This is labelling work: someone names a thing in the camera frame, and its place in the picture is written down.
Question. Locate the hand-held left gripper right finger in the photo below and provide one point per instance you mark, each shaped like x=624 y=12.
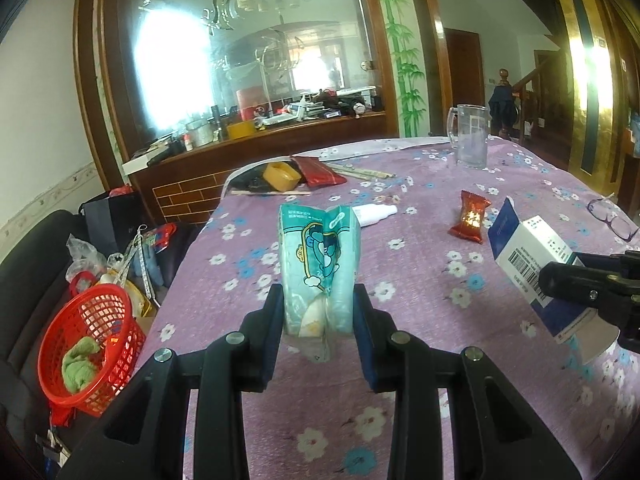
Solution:
x=364 y=355

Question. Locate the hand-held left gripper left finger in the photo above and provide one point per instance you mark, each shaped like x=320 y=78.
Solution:
x=272 y=350

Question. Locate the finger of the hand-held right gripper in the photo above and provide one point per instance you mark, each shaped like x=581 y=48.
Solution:
x=575 y=282

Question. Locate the white and blue carton box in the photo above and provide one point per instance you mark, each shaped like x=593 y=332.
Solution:
x=530 y=240

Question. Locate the teal tissue packet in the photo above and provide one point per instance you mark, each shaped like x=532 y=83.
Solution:
x=320 y=260

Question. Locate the red plastic basket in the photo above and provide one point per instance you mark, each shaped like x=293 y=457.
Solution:
x=105 y=320

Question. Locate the green cloth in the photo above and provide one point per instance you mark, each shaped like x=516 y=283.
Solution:
x=80 y=365

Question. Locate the purple framed eyeglasses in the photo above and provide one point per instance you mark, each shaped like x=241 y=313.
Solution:
x=612 y=217

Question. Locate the dark red snack packet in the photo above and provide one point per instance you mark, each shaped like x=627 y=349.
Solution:
x=470 y=217

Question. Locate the purple floral tablecloth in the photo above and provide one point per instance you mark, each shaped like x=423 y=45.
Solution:
x=425 y=240

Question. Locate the small white bottle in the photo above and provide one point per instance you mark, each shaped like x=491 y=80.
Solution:
x=372 y=215

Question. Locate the yellow measuring tape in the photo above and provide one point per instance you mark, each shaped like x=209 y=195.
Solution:
x=142 y=265

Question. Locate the wooden stick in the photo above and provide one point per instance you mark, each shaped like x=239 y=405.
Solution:
x=270 y=192

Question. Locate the red and blue packet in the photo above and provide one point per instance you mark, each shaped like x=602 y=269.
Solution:
x=160 y=236

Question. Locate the blue bag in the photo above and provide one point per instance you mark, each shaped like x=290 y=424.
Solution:
x=636 y=132

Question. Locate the black pouch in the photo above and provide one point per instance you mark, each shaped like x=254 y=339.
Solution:
x=250 y=180

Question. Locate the yellow tape roll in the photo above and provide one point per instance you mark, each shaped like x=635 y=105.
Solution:
x=281 y=176

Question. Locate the wooden staircase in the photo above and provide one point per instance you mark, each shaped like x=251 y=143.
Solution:
x=545 y=105

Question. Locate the clear glass mug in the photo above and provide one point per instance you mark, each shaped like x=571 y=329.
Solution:
x=470 y=135

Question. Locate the red foil pouch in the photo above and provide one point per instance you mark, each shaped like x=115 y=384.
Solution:
x=320 y=172

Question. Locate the wrapped chopsticks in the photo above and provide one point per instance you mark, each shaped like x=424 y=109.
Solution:
x=360 y=171

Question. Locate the wooden cabinet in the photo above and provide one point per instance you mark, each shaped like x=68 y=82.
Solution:
x=190 y=185

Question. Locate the dark blue jacket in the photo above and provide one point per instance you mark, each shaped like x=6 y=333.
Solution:
x=502 y=107

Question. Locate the black bag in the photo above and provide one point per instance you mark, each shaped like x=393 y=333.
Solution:
x=112 y=225

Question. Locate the crumpled clear plastic bag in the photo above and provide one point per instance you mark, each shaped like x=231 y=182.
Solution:
x=85 y=257

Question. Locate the yellow box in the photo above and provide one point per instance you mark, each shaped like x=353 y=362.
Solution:
x=242 y=130

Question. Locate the white board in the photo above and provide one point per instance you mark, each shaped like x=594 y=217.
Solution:
x=142 y=164

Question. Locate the wooden door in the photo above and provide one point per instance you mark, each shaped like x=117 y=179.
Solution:
x=465 y=80

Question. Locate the red box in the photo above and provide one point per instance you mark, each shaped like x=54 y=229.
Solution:
x=252 y=104

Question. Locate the black sofa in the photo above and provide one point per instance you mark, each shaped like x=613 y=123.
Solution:
x=30 y=285

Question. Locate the bamboo painted pillar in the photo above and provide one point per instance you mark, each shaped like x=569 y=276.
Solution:
x=405 y=50

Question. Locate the wood framed glass partition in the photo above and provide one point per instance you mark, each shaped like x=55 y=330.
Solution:
x=250 y=60

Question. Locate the gold wall panel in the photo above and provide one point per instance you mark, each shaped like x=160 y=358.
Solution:
x=590 y=85

